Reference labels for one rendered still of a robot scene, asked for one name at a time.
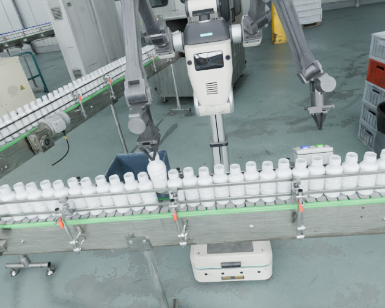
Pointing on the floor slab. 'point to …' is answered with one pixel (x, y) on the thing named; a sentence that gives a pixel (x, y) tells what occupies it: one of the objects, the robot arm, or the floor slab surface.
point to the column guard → (277, 35)
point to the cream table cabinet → (6, 88)
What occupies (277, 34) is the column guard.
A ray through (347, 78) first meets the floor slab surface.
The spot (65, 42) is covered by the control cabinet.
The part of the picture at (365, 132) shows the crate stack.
